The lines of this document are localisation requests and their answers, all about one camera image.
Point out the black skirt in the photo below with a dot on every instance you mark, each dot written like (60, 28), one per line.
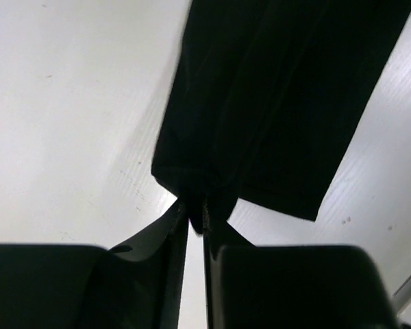
(266, 98)

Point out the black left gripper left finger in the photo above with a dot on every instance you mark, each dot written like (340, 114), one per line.
(136, 284)

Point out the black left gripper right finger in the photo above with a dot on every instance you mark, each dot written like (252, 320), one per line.
(309, 286)

